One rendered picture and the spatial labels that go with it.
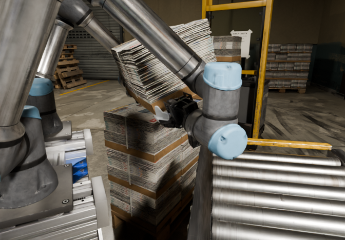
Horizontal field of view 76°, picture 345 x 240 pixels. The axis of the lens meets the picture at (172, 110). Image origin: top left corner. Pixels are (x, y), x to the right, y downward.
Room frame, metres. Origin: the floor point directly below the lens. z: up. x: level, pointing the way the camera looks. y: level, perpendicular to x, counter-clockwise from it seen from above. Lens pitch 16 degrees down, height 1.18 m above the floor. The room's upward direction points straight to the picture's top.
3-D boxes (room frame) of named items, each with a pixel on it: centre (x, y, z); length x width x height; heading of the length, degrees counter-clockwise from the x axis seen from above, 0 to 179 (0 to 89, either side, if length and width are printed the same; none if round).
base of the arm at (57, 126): (0.97, 0.59, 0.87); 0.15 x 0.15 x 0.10
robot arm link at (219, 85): (0.47, -0.10, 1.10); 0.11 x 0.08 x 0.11; 9
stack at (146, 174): (1.64, -0.06, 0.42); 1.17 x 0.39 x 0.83; 148
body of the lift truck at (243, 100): (2.93, -0.87, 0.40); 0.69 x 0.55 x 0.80; 58
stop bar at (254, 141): (0.84, -0.41, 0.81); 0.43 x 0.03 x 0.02; 80
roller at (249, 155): (0.77, -0.38, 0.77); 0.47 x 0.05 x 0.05; 80
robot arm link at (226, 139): (0.45, -0.10, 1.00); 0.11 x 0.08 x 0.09; 23
